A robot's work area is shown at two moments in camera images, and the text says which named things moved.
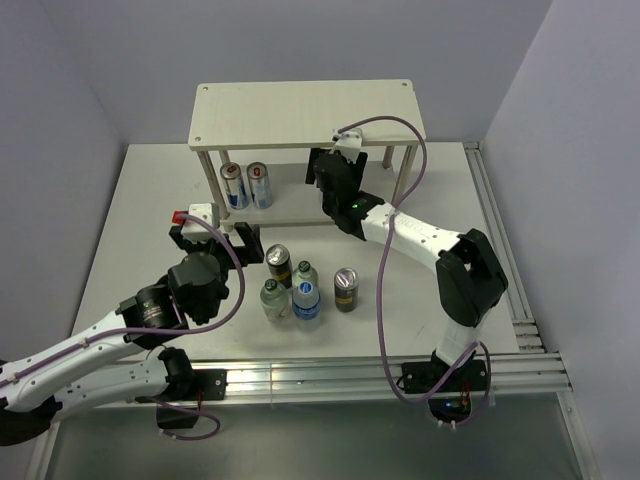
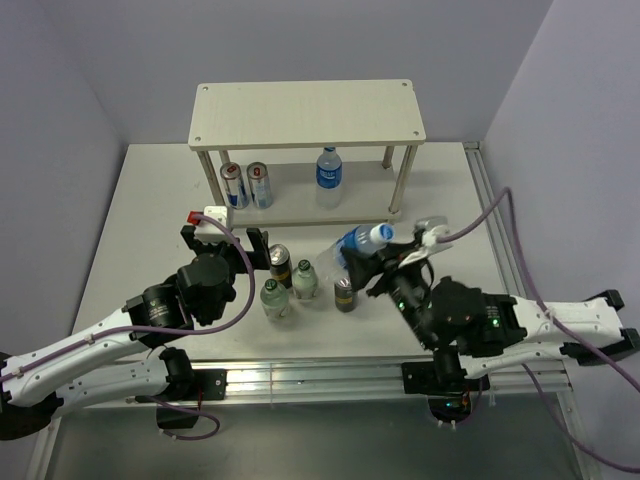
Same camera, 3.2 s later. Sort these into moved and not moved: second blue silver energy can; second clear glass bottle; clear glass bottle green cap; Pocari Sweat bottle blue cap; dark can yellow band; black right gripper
Moved: Pocari Sweat bottle blue cap; black right gripper
Not moved: second clear glass bottle; clear glass bottle green cap; dark can yellow band; second blue silver energy can
